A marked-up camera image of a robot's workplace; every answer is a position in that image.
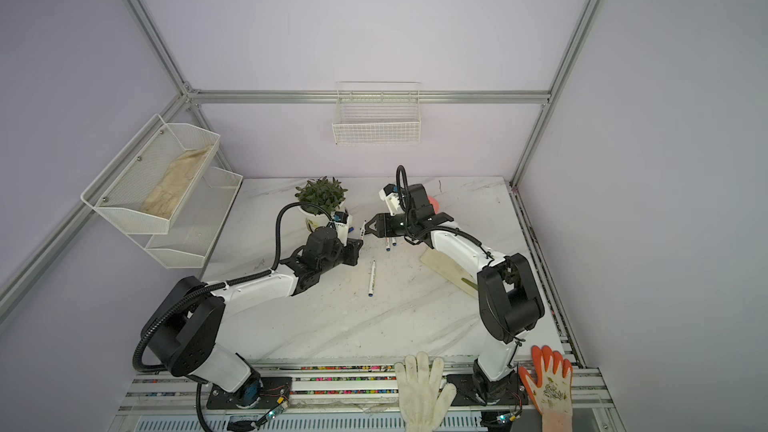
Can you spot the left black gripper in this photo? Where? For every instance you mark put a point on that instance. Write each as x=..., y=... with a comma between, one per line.
x=353, y=249

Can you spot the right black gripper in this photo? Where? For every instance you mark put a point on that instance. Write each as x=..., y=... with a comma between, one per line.
x=383, y=222

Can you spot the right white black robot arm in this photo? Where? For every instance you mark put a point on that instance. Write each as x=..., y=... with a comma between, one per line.
x=509, y=300

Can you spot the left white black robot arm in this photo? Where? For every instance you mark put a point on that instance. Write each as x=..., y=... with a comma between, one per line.
x=192, y=332

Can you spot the pink plastic watering can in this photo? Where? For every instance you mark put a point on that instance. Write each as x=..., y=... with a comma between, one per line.
x=434, y=204

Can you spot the green potted plant white pot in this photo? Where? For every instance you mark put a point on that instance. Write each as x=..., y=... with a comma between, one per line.
x=321, y=196

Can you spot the white knit glove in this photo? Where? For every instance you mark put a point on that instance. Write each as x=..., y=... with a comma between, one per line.
x=423, y=401

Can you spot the beige cloth in shelf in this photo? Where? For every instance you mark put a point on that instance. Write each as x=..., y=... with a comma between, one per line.
x=166, y=196

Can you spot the white mesh two-tier shelf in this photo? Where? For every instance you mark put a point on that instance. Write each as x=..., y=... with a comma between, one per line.
x=187, y=239

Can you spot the orange white work glove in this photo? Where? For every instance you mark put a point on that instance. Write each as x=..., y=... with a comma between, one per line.
x=550, y=389

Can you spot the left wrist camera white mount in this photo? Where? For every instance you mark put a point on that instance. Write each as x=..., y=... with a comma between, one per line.
x=341, y=222

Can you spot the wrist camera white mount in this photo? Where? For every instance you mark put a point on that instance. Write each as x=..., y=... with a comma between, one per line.
x=389, y=194
x=341, y=222

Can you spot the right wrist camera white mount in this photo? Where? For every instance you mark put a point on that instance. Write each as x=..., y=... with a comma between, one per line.
x=389, y=194

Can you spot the white wire wall basket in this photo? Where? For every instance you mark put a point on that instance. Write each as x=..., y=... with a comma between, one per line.
x=377, y=113

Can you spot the aluminium frame corner post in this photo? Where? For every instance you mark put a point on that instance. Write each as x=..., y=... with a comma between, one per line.
x=568, y=61

